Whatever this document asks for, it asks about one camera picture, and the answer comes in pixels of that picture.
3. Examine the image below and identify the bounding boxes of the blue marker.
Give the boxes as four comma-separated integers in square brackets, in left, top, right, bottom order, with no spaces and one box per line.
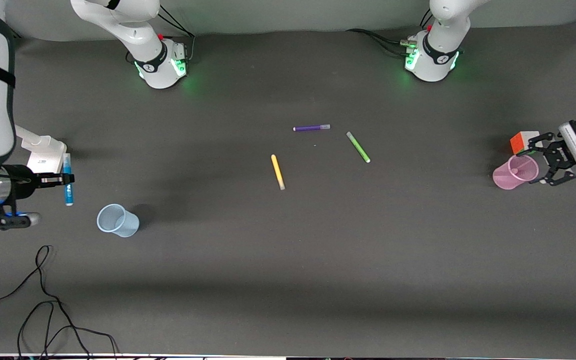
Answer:
[62,153,75,207]

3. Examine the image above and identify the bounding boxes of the orange green white cube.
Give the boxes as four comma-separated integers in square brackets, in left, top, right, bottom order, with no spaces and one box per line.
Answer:
[510,131,541,156]

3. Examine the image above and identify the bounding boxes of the translucent pink cup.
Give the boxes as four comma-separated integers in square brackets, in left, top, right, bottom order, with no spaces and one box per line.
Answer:
[492,154,540,191]

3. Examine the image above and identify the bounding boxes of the translucent blue cup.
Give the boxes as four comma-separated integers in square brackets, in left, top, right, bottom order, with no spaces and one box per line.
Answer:
[96,203,140,238]

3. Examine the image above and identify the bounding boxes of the green marker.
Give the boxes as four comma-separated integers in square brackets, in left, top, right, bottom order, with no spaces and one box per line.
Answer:
[345,131,371,164]

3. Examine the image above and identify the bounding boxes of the yellow marker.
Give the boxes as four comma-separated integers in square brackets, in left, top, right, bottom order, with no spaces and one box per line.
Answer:
[270,154,286,191]

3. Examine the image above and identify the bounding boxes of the thin black cable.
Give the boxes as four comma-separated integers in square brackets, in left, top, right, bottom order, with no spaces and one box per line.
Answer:
[16,300,120,360]
[0,244,91,360]

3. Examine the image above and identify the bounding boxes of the black left base cable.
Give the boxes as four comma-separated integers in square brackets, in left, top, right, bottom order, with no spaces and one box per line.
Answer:
[345,28,419,57]

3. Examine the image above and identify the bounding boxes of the black right base cables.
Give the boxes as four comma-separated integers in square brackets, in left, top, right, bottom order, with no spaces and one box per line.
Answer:
[154,6,197,65]

